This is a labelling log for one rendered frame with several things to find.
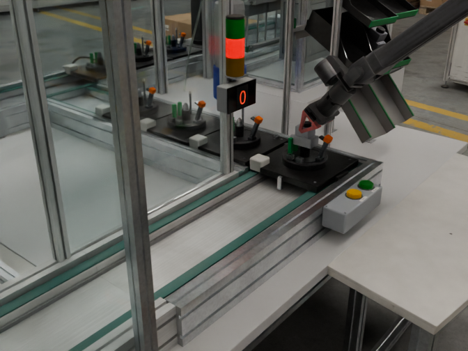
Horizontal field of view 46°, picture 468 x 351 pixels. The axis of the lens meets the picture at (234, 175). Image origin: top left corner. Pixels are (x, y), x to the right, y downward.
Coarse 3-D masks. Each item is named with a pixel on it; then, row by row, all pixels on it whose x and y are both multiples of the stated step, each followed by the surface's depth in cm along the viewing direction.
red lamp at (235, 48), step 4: (228, 40) 143; (232, 40) 142; (236, 40) 142; (240, 40) 143; (228, 44) 143; (232, 44) 143; (236, 44) 143; (240, 44) 143; (228, 48) 144; (232, 48) 143; (236, 48) 143; (240, 48) 144; (228, 52) 144; (232, 52) 144; (236, 52) 144; (240, 52) 144; (228, 56) 145; (232, 56) 144; (236, 56) 144; (240, 56) 145
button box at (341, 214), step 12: (360, 180) 158; (372, 192) 152; (336, 204) 146; (348, 204) 146; (360, 204) 146; (372, 204) 153; (324, 216) 146; (336, 216) 143; (348, 216) 142; (360, 216) 149; (336, 228) 144; (348, 228) 145
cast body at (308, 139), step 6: (306, 126) 161; (300, 132) 162; (306, 132) 161; (312, 132) 163; (294, 138) 164; (300, 138) 163; (306, 138) 162; (312, 138) 162; (300, 144) 164; (306, 144) 162; (312, 144) 162
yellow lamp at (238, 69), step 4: (228, 60) 145; (232, 60) 145; (236, 60) 144; (240, 60) 145; (228, 64) 146; (232, 64) 145; (236, 64) 145; (240, 64) 145; (228, 68) 146; (232, 68) 146; (236, 68) 146; (240, 68) 146; (228, 72) 147; (232, 72) 146; (236, 72) 146; (240, 72) 146; (228, 76) 147; (232, 76) 146; (236, 76) 146; (240, 76) 147
